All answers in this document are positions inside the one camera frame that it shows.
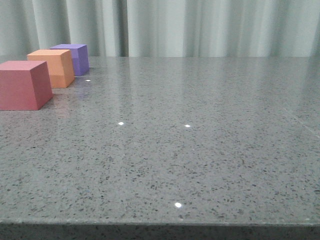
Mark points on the orange foam cube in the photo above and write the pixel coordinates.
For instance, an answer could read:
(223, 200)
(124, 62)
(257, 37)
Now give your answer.
(60, 65)

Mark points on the pale grey-green curtain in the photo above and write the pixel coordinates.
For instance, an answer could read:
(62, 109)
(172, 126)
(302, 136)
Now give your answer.
(163, 28)

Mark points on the purple foam cube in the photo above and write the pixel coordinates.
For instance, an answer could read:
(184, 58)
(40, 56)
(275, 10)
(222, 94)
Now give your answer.
(79, 54)

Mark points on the red foam cube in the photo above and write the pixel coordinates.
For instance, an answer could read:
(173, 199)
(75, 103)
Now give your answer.
(24, 85)

